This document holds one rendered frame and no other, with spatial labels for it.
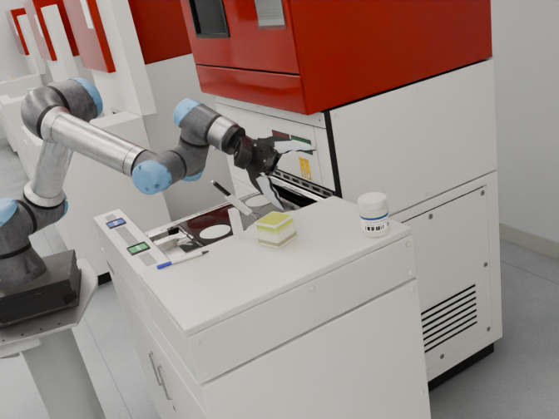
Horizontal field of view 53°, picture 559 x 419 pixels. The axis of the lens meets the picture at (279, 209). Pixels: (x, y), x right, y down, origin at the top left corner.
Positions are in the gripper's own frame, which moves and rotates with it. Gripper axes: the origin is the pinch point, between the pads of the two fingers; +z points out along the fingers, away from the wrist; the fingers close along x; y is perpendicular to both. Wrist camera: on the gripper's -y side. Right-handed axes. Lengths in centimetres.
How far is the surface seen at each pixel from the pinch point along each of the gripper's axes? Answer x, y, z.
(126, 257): 45, 13, -39
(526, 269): 13, 198, 67
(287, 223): 14.0, 18.0, -3.4
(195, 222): 38, 47, -41
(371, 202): -1.2, 18.7, 12.7
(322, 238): 13.6, 22.2, 5.5
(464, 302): 26, 107, 46
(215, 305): 32.3, -7.2, -1.6
